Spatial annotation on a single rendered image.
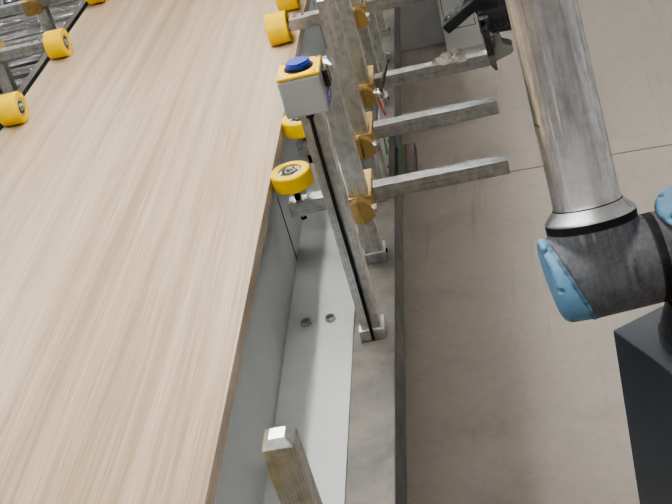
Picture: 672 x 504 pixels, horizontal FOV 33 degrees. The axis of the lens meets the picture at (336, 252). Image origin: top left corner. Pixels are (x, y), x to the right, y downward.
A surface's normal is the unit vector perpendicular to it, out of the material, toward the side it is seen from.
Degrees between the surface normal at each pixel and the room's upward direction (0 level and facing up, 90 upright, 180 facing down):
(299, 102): 90
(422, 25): 90
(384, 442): 0
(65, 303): 0
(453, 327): 0
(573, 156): 70
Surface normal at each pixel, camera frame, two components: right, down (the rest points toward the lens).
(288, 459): -0.04, 0.52
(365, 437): -0.25, -0.84
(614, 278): -0.02, 0.19
